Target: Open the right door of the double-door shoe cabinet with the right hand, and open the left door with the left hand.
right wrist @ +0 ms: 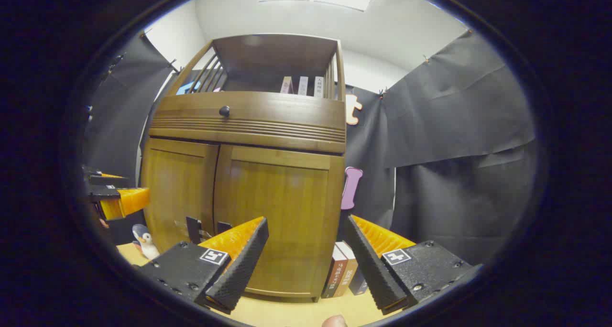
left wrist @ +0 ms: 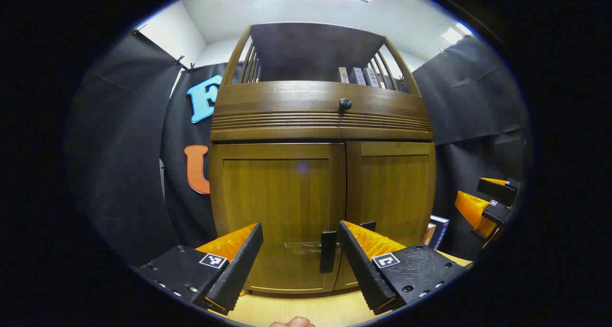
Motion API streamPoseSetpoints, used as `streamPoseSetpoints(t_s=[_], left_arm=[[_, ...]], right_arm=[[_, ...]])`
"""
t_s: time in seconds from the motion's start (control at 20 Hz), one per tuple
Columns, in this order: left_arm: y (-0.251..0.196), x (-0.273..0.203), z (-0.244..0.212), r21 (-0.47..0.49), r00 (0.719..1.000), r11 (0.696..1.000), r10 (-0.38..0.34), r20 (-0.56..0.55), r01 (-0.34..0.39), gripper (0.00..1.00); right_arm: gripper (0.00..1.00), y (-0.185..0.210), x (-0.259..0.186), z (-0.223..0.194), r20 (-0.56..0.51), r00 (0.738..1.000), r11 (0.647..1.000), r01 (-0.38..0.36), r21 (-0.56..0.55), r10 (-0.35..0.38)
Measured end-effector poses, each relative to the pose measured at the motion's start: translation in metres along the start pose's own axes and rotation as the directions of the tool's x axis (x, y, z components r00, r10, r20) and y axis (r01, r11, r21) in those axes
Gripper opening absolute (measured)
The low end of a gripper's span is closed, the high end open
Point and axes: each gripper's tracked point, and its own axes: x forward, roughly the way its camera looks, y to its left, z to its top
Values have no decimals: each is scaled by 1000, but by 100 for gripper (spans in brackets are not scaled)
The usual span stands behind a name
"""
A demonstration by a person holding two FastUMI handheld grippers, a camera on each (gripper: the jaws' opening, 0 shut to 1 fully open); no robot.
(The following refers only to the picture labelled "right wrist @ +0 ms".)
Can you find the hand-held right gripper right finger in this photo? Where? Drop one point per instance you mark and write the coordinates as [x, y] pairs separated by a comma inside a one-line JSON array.
[[370, 265]]

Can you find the black backdrop cloth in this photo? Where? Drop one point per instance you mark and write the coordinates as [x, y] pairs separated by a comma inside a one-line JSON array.
[[454, 102]]

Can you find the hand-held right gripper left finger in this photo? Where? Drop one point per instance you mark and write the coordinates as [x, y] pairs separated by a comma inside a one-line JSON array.
[[244, 265]]

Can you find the dark brown book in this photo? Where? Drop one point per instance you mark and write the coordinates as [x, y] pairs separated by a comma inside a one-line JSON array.
[[334, 274]]

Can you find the penguin plush toy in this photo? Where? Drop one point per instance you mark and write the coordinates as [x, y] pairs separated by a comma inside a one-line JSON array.
[[146, 243]]

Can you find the wooden double-door shoe cabinet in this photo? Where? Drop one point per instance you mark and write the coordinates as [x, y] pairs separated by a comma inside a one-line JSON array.
[[248, 59]]

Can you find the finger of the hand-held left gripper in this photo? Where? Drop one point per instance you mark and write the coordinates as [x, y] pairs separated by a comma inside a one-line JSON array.
[[107, 194], [107, 180]]

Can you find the blue book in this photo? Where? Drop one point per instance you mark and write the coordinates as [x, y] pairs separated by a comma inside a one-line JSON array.
[[357, 285]]

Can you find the tan book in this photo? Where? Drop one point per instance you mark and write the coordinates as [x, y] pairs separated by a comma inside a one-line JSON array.
[[349, 269]]

